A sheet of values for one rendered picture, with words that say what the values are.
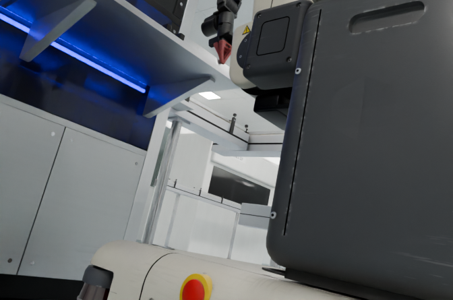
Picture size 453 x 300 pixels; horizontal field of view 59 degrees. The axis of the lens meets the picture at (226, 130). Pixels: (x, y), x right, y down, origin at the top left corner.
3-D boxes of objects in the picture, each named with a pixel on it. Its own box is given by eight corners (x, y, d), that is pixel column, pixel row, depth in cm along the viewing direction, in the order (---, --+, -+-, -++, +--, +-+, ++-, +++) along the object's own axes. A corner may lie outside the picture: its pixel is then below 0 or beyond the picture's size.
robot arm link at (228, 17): (228, 7, 146) (237, 15, 150) (213, 13, 150) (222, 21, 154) (226, 22, 143) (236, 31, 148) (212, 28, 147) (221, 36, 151)
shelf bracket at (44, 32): (18, 57, 127) (32, 21, 131) (27, 62, 129) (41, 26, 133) (72, 38, 105) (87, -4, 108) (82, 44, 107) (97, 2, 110)
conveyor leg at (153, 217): (123, 279, 178) (165, 116, 199) (138, 280, 184) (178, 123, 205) (135, 284, 172) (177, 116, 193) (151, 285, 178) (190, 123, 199)
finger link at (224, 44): (218, 71, 147) (220, 49, 150) (233, 66, 143) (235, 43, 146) (205, 63, 142) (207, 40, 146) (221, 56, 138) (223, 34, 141)
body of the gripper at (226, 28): (218, 52, 150) (220, 36, 153) (240, 44, 144) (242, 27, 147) (207, 44, 145) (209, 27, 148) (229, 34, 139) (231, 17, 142)
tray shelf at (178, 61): (-4, 13, 130) (-2, 7, 130) (158, 98, 179) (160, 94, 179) (69, -30, 98) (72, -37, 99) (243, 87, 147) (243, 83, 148)
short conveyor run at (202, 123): (158, 103, 180) (166, 71, 184) (137, 106, 190) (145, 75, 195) (249, 150, 228) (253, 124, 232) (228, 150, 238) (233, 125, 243)
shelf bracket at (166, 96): (141, 115, 162) (149, 85, 166) (147, 118, 164) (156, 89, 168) (202, 110, 140) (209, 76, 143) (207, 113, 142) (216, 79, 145)
